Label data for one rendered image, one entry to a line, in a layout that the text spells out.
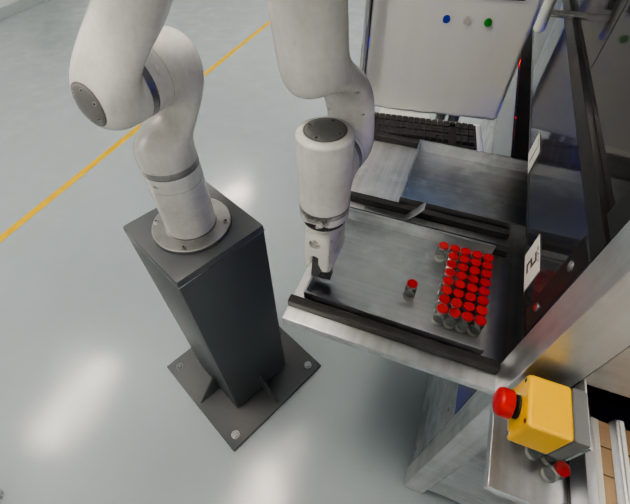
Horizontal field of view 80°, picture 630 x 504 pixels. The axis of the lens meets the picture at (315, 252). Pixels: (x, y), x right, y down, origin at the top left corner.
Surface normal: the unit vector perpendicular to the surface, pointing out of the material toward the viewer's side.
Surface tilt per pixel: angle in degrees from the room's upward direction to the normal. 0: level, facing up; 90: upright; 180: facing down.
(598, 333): 90
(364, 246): 0
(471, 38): 90
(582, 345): 90
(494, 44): 90
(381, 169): 0
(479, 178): 0
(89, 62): 64
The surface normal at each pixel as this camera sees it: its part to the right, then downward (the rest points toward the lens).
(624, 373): -0.36, 0.72
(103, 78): -0.12, 0.48
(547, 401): 0.00, -0.65
